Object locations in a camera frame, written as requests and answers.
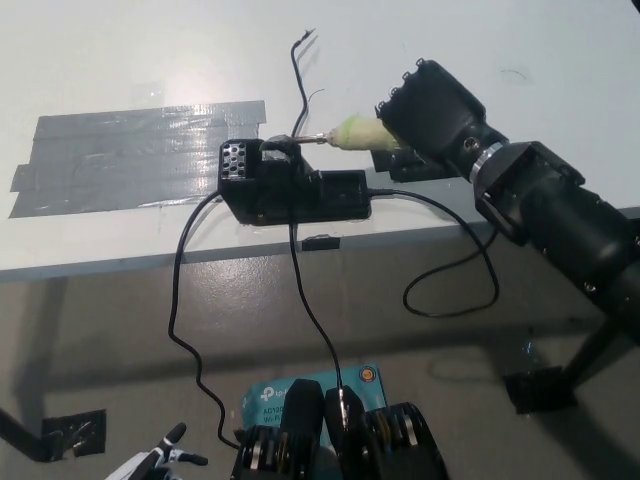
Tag thin black frayed-end cable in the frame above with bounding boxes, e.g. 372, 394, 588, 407
289, 29, 351, 431

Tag black soldering iron cable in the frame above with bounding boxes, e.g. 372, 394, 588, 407
367, 187, 501, 319

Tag black soldering station base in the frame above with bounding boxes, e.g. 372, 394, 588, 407
219, 133, 372, 227

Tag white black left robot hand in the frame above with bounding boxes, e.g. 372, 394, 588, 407
102, 422, 209, 480

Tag teal tp-link box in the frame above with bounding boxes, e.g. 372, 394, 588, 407
242, 364, 390, 446

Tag black robot torso blocks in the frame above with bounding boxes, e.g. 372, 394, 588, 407
230, 378, 449, 480

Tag tape-wrapped soldering iron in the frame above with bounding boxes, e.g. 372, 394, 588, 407
294, 114, 401, 154

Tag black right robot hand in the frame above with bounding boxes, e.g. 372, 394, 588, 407
375, 58, 511, 181

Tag black table leg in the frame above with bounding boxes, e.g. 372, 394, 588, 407
562, 319, 626, 396
0, 407, 66, 464

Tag grey duct tape patch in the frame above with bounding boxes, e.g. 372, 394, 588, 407
7, 101, 268, 220

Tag black power cable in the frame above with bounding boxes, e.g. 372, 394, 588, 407
168, 192, 246, 449

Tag square black tape patch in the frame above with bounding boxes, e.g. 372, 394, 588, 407
369, 149, 461, 184

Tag small black tape strip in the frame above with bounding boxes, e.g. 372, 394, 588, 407
301, 234, 340, 252

